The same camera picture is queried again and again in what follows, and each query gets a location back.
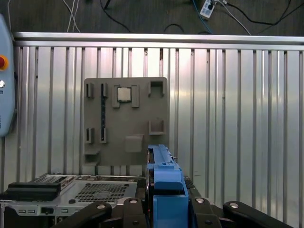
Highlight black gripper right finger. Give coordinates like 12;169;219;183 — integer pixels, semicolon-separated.
190;197;294;228

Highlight silver CPU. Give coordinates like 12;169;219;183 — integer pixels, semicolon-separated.
116;86;133;102

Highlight grey parts rack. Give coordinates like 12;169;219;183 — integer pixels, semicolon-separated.
82;77;169;177

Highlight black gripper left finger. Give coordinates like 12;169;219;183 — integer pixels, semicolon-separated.
56;197;146;228

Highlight black PC case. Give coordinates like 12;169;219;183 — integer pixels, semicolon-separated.
0;172;202;228

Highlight black drive block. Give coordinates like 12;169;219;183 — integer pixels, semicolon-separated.
6;181;61;201

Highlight hard disk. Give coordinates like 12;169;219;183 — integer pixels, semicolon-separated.
145;144;190;228

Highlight white power strip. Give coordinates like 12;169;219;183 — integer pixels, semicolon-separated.
199;0;216;20

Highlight white floor cable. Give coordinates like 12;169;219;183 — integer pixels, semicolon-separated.
62;0;81;33
66;0;80;33

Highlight white power strip cable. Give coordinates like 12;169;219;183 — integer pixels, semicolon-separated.
215;0;252;36

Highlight dark RAM stick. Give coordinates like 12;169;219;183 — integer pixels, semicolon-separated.
101;83;107;141

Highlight blue floor cable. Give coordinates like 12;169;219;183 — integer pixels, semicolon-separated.
191;0;212;34

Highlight black cable loop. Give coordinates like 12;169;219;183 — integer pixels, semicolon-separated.
163;23;185;33

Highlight pale blue teach pendant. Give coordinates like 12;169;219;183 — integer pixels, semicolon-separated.
0;13;18;138

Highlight black power strip cable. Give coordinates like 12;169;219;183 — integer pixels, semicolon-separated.
225;0;292;26

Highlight long black floor cable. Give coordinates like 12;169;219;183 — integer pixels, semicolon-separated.
99;0;132;33

